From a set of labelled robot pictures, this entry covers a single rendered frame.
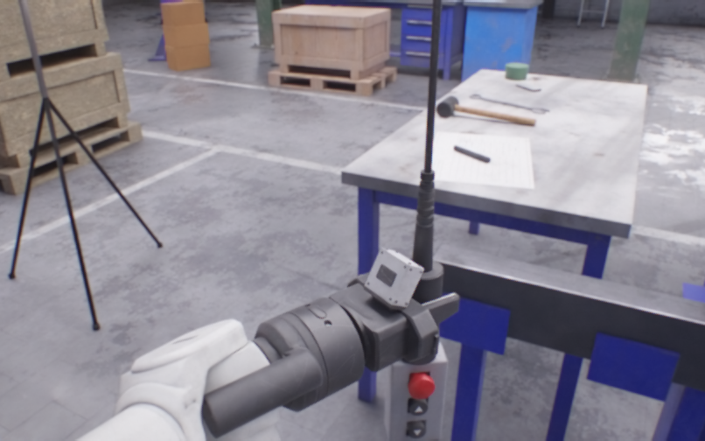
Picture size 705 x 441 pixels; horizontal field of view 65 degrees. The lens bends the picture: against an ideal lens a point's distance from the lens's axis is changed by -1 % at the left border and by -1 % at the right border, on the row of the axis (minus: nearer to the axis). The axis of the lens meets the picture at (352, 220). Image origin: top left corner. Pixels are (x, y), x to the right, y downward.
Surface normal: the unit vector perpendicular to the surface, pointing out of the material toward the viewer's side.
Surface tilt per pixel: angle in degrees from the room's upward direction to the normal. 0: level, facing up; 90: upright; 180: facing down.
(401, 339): 90
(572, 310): 90
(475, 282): 90
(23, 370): 0
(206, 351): 66
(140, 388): 32
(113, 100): 90
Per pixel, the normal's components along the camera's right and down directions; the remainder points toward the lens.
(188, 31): 0.71, 0.32
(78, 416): 0.00, -0.89
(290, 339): 0.21, -0.70
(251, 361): 0.51, -0.15
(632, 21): -0.47, 0.40
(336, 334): 0.38, -0.45
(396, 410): 0.11, 0.44
